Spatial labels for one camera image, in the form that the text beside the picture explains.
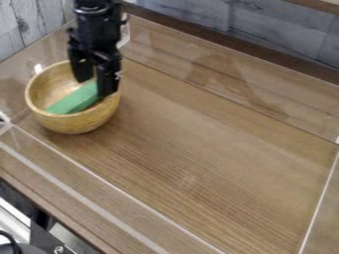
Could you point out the green rectangular block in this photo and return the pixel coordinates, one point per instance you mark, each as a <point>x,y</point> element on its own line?
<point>78,101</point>

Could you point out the wooden bowl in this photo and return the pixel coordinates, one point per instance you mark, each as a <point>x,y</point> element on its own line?
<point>48,86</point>

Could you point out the clear acrylic barrier wall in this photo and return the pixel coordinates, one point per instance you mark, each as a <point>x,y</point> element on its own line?
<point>217,162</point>

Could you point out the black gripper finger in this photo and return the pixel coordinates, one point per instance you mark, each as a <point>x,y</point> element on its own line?
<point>108,73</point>
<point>82,66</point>

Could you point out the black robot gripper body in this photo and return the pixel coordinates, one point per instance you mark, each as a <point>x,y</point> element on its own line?
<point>95,36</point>

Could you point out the black metal bracket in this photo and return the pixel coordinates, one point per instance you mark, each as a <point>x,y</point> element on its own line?
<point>46,241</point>

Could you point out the clear acrylic corner bracket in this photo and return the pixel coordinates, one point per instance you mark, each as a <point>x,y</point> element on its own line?
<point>124,32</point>

